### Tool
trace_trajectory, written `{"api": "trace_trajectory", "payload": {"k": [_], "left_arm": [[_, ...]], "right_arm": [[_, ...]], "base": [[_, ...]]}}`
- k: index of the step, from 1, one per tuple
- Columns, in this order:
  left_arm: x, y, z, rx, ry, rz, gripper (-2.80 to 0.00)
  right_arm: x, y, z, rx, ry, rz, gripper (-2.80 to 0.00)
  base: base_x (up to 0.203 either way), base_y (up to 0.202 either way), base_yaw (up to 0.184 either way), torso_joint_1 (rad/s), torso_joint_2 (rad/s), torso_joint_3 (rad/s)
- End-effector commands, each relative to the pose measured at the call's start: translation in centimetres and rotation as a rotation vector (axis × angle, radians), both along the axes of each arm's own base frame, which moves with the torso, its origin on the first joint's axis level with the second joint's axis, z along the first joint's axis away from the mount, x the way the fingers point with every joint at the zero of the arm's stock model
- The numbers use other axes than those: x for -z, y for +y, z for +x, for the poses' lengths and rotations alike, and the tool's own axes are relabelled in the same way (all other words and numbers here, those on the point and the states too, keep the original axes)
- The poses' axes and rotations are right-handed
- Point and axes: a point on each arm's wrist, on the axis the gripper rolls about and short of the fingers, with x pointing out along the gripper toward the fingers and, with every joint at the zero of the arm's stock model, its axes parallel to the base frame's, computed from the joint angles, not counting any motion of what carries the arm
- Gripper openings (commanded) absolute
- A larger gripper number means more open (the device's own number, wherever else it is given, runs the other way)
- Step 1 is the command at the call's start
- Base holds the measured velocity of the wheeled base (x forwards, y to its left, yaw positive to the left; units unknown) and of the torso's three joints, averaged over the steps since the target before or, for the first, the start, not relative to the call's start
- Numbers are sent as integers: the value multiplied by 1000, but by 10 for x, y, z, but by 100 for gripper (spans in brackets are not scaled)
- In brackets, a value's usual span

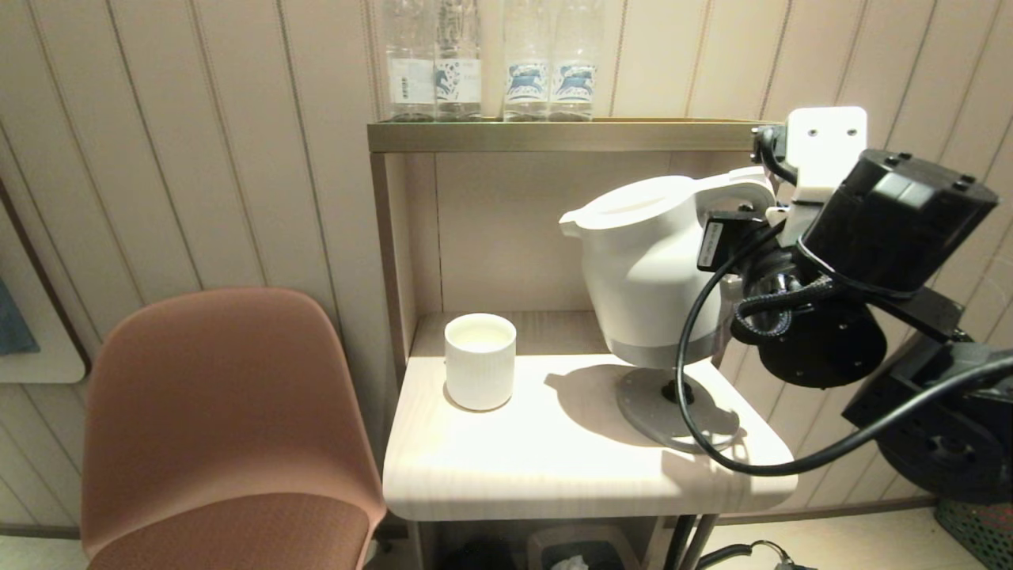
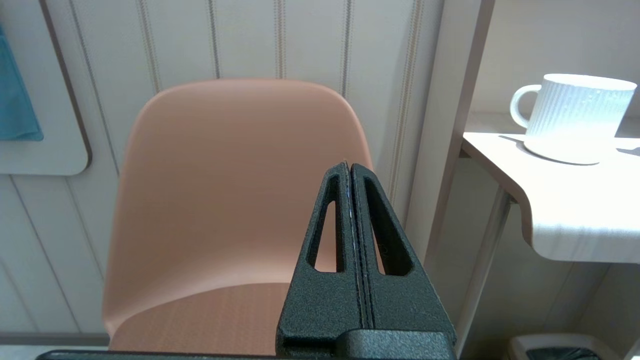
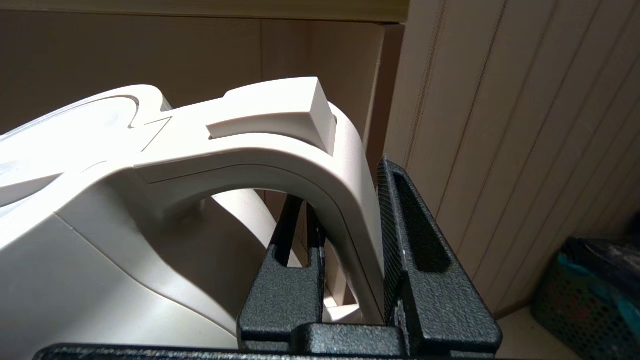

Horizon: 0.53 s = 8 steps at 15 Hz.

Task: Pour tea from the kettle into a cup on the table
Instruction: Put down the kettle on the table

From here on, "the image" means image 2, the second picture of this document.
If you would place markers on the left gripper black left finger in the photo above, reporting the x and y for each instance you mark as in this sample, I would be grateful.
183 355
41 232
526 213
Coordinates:
320 300

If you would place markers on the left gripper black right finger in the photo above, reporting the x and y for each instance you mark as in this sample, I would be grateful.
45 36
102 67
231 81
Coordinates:
400 300

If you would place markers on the pink shell chair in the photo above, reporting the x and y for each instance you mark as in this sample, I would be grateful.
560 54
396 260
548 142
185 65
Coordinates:
225 200

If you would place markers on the grey trash bin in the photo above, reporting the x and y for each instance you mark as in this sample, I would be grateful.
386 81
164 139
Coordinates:
550 347

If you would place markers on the beige shelf side table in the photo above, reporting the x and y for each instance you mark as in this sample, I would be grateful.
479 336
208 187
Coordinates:
560 200

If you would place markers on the white ribbed ceramic cup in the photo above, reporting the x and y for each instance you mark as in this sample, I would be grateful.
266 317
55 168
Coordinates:
575 120

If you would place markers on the blue cloth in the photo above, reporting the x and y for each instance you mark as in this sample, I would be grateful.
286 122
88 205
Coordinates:
15 100

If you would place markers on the white framed wall panel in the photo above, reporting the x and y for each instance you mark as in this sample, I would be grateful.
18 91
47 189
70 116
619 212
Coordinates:
55 125

